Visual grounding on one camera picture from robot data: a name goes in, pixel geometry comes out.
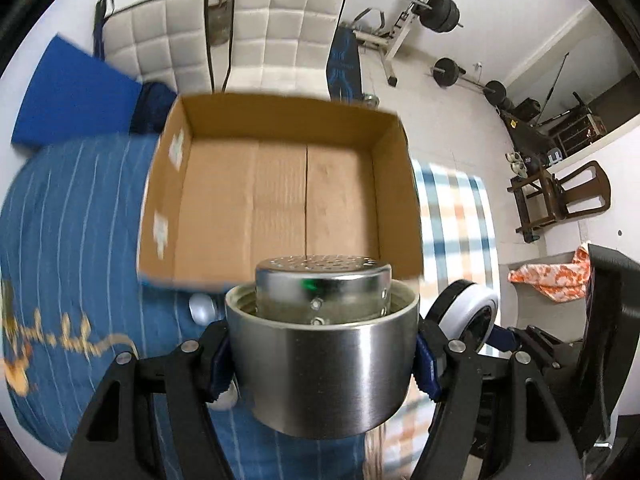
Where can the orange floral cloth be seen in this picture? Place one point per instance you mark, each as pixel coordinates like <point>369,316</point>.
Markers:
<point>559,282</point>

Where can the blue foam mat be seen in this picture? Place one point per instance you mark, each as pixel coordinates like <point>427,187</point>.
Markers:
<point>73,95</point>

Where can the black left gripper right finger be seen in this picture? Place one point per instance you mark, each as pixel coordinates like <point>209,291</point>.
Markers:
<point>500,411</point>

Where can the blue striped bedspread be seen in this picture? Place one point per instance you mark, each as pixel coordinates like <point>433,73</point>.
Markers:
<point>72,300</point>

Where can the white quilted chair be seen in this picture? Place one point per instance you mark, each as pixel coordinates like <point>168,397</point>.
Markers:
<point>282,46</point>
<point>161,40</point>

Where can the stainless steel canister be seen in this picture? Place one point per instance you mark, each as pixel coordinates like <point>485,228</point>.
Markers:
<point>323,346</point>

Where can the white weight bench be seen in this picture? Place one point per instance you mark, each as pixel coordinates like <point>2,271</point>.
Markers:
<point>388,43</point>

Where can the white quilted chair right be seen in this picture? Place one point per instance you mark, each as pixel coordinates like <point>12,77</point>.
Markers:
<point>282,46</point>

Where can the blue black exercise bench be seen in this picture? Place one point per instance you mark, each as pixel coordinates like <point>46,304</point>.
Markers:
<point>343,71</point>

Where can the brown wooden chair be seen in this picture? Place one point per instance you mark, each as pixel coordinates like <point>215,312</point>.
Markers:
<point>581,193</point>

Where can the white quilted chair left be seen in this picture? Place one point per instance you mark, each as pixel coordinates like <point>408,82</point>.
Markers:
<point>161,40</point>

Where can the open cardboard box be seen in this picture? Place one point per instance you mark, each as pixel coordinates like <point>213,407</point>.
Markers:
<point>239,178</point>

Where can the white jar black lid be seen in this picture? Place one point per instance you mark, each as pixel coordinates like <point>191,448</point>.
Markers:
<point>465,308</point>

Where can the barbell on floor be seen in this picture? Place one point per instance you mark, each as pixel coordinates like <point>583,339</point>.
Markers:
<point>447,73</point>

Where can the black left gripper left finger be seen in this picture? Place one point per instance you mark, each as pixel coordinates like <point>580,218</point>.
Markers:
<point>117,437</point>

